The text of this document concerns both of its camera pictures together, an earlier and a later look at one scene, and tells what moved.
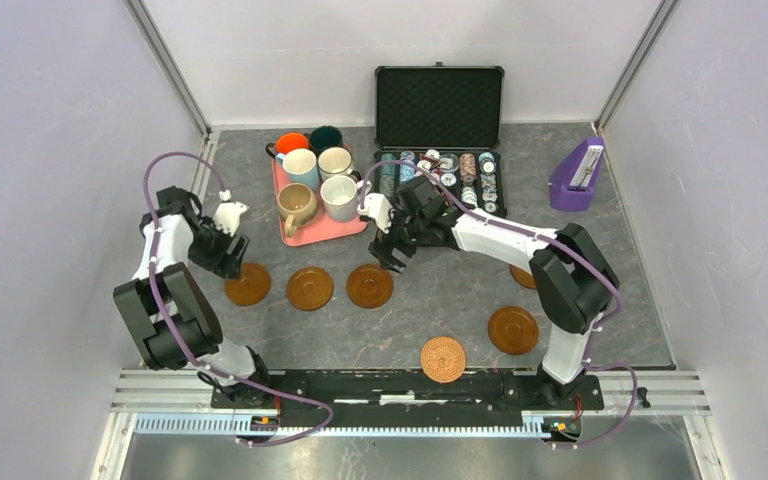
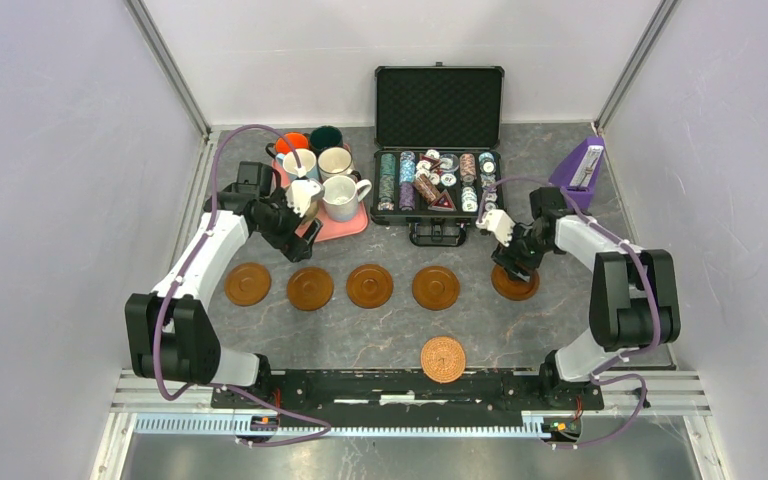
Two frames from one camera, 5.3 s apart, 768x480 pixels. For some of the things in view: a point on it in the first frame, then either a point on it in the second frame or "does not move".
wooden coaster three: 369,286 does not move
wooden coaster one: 251,287 does not move
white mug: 340,198 does not move
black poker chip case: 446,123 does not move
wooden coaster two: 310,288 does not move
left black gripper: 225,265 -> 294,247
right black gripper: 385,252 -> 506,256
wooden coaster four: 513,330 -> 435,288
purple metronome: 575,175 does not move
